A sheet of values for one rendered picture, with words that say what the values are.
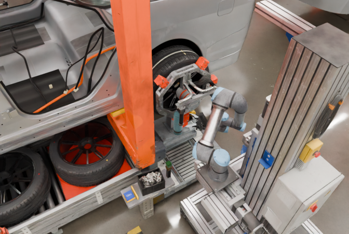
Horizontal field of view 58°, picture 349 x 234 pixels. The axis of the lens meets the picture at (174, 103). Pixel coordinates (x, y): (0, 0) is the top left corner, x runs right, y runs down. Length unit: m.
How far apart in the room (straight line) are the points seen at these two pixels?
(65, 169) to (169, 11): 1.56
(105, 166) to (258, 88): 2.36
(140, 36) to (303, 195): 1.26
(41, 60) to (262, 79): 2.77
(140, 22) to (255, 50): 3.39
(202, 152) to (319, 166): 0.73
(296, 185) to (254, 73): 2.75
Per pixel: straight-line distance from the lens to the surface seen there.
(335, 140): 4.03
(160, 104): 2.72
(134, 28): 1.74
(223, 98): 2.17
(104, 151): 3.18
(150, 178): 2.62
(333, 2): 4.60
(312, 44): 1.52
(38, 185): 2.85
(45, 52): 3.32
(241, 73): 4.47
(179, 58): 2.67
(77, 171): 2.82
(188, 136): 3.40
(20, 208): 2.84
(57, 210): 2.83
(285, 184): 1.95
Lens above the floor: 2.82
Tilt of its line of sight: 46 degrees down
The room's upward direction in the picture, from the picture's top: 2 degrees clockwise
